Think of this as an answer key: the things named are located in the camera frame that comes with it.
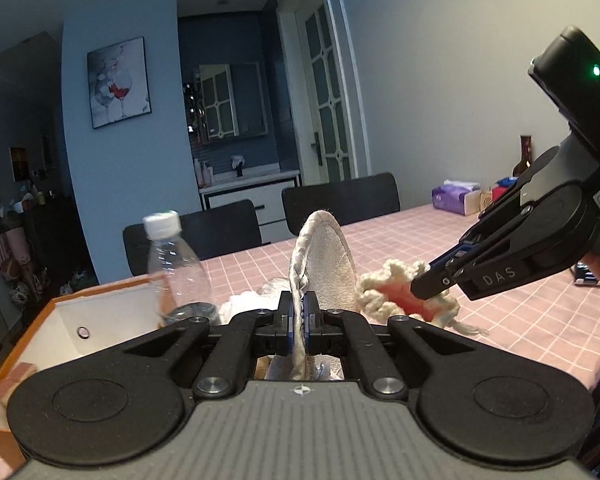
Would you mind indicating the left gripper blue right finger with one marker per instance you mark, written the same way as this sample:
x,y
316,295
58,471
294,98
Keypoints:
x,y
359,346

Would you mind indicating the wall mirror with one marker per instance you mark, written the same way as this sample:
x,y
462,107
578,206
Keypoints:
x,y
227,102

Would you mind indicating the orange storage box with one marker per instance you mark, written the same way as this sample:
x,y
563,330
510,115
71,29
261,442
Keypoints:
x,y
73,326

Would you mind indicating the wine glass wall picture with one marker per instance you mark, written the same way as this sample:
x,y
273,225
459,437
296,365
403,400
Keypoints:
x,y
118,82

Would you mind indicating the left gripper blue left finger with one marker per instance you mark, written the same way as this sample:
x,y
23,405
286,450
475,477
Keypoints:
x,y
238,345

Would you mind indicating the red box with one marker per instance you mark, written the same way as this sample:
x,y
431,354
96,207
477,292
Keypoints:
x,y
502,186

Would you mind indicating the purple tissue pack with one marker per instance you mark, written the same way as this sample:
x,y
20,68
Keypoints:
x,y
458,197

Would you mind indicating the white cloth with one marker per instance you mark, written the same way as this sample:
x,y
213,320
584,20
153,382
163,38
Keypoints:
x,y
321,262

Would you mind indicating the black chair right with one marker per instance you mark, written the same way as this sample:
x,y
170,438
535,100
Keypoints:
x,y
349,201

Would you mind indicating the black chair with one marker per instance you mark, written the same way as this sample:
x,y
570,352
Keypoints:
x,y
349,201
212,233

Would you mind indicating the small wooden box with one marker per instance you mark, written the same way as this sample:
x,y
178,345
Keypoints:
x,y
485,200

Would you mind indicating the white chunky yarn piece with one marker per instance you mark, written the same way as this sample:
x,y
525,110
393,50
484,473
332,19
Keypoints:
x,y
387,292

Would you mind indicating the white glass door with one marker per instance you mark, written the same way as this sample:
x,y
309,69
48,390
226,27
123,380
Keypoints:
x,y
319,106

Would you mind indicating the clear plastic water bottle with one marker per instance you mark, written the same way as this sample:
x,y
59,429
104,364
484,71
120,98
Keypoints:
x,y
180,283

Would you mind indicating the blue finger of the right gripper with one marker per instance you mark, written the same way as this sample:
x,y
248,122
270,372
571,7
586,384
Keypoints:
x,y
429,281
453,258

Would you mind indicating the white cabinet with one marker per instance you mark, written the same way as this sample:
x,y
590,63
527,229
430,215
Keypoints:
x,y
265,193

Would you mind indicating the black chair left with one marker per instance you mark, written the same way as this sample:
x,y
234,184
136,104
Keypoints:
x,y
212,233

